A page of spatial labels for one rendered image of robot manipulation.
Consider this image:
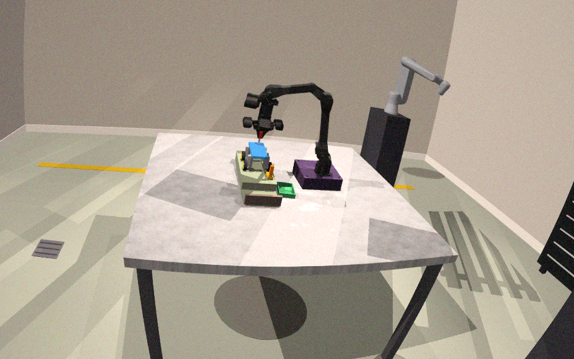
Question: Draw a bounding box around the pale yellow ramp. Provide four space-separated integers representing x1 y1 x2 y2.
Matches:
235 150 283 206

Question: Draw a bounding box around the light blue wheeled trolley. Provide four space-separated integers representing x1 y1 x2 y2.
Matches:
241 142 272 172

